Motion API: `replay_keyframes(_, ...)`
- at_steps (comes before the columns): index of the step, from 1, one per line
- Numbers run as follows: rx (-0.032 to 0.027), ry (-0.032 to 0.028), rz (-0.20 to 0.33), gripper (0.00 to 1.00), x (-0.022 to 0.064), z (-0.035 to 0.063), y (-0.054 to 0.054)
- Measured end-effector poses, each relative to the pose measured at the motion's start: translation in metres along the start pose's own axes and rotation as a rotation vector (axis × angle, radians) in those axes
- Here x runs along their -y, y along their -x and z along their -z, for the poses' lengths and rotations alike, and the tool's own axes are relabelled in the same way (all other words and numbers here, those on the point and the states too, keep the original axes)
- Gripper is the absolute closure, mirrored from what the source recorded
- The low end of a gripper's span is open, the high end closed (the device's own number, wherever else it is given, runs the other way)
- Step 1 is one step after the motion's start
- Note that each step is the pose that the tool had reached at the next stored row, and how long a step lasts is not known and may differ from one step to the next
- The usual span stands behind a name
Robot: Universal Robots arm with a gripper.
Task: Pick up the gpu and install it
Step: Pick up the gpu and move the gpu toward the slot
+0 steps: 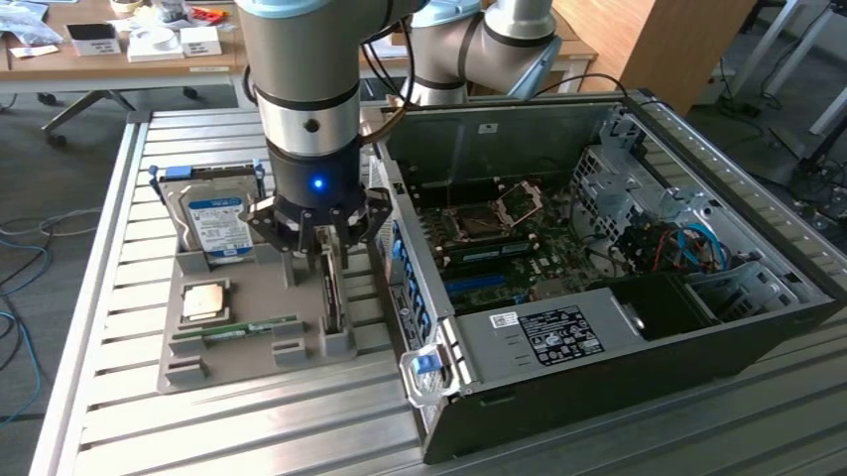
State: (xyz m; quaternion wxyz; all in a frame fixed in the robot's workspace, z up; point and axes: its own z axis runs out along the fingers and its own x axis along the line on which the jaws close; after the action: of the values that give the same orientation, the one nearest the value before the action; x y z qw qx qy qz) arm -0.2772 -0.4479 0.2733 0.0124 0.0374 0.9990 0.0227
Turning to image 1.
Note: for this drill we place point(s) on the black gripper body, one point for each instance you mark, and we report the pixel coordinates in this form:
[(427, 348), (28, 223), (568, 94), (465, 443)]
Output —
[(317, 168)]

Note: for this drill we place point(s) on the green GPU with black shroud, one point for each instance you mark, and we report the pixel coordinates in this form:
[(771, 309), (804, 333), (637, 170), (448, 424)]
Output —
[(331, 287)]

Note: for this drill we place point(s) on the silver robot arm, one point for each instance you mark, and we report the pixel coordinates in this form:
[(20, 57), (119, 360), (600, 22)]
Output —
[(297, 59)]

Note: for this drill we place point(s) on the hard disk with blue rails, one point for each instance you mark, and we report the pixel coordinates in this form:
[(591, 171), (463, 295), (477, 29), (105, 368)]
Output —
[(212, 218)]

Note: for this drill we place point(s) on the grey parts rack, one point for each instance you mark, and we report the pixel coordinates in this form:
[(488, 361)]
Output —
[(264, 297)]

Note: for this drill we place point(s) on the CPU socket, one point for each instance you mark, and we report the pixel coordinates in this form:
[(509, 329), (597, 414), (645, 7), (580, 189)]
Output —
[(477, 225)]

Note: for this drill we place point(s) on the CPU chip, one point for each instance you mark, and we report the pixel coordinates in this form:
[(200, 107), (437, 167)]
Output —
[(203, 301)]

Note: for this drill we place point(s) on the RAM stick with label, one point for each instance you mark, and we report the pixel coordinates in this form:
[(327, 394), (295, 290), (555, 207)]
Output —
[(489, 252)]

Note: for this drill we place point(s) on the green bare RAM stick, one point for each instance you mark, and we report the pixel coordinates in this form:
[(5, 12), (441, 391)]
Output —
[(237, 328)]

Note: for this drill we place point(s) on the metal socket cover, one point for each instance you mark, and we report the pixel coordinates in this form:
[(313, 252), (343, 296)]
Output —
[(505, 215)]

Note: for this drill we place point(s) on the blue expansion slot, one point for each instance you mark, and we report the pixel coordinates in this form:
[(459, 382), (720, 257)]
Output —
[(472, 285)]

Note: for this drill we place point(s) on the green motherboard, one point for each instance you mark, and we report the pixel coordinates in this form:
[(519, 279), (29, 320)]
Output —
[(556, 258)]

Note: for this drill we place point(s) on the blue case latch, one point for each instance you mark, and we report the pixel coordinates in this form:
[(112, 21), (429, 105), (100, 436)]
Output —
[(425, 363)]

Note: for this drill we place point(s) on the plain white box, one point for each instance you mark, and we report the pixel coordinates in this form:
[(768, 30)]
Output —
[(200, 44)]

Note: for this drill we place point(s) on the grey chipset heatsink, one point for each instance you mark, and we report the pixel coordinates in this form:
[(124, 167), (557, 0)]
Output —
[(548, 290)]

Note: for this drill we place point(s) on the grey power supply unit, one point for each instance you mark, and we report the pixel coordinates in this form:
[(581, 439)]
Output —
[(489, 347)]

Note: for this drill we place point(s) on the orange plastic part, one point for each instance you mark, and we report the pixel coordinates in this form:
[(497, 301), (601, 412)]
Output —
[(208, 15)]

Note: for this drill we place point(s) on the white box with round disc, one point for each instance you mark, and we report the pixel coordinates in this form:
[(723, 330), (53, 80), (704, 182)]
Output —
[(155, 42)]

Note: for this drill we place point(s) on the perforated metal disk bay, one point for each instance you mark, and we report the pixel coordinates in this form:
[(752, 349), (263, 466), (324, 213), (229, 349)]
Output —
[(599, 173)]

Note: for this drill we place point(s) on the white box with black lid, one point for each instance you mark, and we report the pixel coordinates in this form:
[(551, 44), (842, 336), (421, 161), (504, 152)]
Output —
[(92, 47)]

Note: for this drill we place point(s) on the beige tape roll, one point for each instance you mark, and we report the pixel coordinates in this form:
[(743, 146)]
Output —
[(121, 6)]

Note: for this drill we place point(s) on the paper tag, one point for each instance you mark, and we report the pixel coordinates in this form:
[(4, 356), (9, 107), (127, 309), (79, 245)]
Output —
[(33, 51)]

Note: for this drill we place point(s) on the black open PC case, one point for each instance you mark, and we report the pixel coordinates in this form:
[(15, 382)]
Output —
[(595, 396)]

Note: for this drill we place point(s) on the clear plastic bag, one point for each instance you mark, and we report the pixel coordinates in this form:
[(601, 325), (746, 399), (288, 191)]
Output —
[(27, 27)]

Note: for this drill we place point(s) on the wooden cabinet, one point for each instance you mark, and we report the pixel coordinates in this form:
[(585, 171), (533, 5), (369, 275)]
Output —
[(661, 49)]

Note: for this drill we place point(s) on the grey disk bay bracket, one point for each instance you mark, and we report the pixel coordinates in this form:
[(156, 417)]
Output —
[(754, 287)]

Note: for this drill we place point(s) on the white desk frame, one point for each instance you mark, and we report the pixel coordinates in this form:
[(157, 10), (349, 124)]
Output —
[(830, 111)]

